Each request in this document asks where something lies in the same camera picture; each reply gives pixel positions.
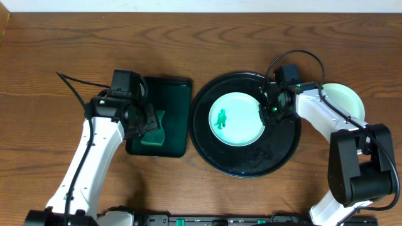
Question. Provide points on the pale green plate bottom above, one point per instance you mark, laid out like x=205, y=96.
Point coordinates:
x=346, y=98

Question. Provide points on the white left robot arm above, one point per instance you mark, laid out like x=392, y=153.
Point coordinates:
x=76, y=200

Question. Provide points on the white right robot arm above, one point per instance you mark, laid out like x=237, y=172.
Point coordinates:
x=361, y=166

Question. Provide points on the pale green plate top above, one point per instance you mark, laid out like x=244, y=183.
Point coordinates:
x=234, y=119

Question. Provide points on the green wavy sponge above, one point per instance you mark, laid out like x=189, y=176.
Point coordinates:
x=157, y=137

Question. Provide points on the pale green plate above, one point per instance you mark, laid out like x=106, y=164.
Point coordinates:
x=234, y=119
x=346, y=98

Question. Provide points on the black rectangular tray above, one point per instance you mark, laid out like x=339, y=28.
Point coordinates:
x=173, y=96

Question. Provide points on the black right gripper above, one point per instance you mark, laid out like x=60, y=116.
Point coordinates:
x=266, y=116

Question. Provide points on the black round tray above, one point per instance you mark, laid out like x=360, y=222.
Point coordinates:
x=267, y=154

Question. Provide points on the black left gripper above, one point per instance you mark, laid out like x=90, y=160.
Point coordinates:
x=147, y=118

